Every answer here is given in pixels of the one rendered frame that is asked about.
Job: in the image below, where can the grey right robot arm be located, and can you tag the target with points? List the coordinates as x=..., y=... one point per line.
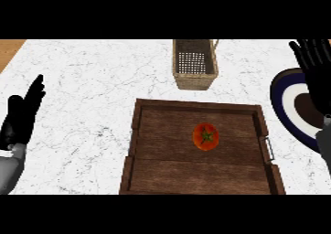
x=329, y=146

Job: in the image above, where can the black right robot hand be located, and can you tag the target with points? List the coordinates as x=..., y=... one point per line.
x=317, y=73

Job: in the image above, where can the brown wooden tray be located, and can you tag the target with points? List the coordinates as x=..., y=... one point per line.
x=197, y=164

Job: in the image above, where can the blue and white plate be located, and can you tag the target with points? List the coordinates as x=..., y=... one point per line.
x=290, y=106

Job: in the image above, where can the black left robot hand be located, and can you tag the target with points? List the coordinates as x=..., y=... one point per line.
x=19, y=122

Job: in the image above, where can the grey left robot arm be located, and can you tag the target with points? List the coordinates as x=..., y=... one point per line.
x=4, y=170

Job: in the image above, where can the red tomato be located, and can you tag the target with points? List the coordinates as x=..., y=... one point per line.
x=205, y=136

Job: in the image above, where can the tan wicker basket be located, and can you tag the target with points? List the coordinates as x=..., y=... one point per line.
x=195, y=65

